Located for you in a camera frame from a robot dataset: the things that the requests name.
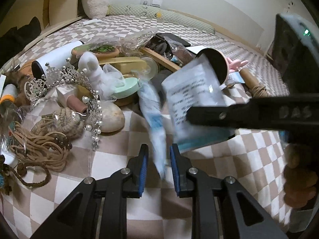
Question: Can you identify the blue face mask packet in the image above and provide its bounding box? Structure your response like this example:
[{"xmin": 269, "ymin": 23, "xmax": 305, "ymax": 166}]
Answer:
[{"xmin": 138, "ymin": 80, "xmax": 166, "ymax": 180}]

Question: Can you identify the person right hand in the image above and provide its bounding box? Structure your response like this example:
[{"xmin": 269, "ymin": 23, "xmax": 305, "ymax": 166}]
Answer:
[{"xmin": 283, "ymin": 144, "xmax": 318, "ymax": 209}]

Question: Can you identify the cardboard tube with twine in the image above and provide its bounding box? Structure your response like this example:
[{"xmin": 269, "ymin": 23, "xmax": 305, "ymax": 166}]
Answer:
[{"xmin": 239, "ymin": 68, "xmax": 270, "ymax": 98}]

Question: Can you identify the pink bunny phone stand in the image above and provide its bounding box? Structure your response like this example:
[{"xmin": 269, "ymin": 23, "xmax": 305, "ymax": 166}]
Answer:
[{"xmin": 226, "ymin": 57, "xmax": 248, "ymax": 73}]

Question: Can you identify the round black mirror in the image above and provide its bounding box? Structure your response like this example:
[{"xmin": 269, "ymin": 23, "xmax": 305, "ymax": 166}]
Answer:
[{"xmin": 196, "ymin": 48, "xmax": 229, "ymax": 85}]

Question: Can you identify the grey headboard panel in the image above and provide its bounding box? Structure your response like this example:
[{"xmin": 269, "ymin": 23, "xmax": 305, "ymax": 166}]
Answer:
[{"xmin": 162, "ymin": 0, "xmax": 264, "ymax": 46}]

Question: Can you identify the beige smooth stone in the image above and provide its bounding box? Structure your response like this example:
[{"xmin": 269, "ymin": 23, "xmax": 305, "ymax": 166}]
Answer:
[{"xmin": 100, "ymin": 101, "xmax": 125, "ymax": 133}]

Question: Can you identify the green bolster pillow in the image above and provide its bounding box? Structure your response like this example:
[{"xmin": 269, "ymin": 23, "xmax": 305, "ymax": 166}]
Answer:
[{"xmin": 107, "ymin": 4, "xmax": 215, "ymax": 35}]

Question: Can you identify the black flat box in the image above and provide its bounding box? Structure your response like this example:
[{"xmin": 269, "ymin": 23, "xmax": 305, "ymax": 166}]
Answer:
[{"xmin": 156, "ymin": 33, "xmax": 191, "ymax": 48}]

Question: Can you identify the mint green round case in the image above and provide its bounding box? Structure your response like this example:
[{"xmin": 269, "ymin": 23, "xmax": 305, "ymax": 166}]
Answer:
[{"xmin": 113, "ymin": 77, "xmax": 141, "ymax": 99}]

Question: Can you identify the silver pearl tiara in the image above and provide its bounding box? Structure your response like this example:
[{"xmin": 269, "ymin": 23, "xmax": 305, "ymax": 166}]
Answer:
[{"xmin": 24, "ymin": 58, "xmax": 102, "ymax": 149}]

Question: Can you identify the white rabbit figurine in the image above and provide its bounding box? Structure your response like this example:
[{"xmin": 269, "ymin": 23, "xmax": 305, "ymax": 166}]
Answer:
[{"xmin": 78, "ymin": 51, "xmax": 112, "ymax": 100}]

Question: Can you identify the white cylinder tube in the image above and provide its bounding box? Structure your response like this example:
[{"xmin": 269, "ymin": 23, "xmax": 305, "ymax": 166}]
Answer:
[{"xmin": 31, "ymin": 40, "xmax": 84, "ymax": 79}]

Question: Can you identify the black clothing on shelf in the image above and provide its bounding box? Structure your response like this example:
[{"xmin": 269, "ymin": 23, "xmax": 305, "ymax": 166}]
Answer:
[{"xmin": 1, "ymin": 17, "xmax": 41, "ymax": 64}]

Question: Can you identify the wooden bedside shelf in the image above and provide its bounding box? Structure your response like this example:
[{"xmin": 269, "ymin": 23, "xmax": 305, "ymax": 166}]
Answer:
[{"xmin": 1, "ymin": 0, "xmax": 85, "ymax": 51}]

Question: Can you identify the braided rope coil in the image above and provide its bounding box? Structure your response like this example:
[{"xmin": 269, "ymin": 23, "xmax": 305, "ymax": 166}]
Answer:
[{"xmin": 31, "ymin": 107, "xmax": 85, "ymax": 140}]

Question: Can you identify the wall power socket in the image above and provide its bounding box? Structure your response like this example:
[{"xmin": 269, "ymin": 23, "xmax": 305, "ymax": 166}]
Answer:
[{"xmin": 140, "ymin": 0, "xmax": 162, "ymax": 8}]

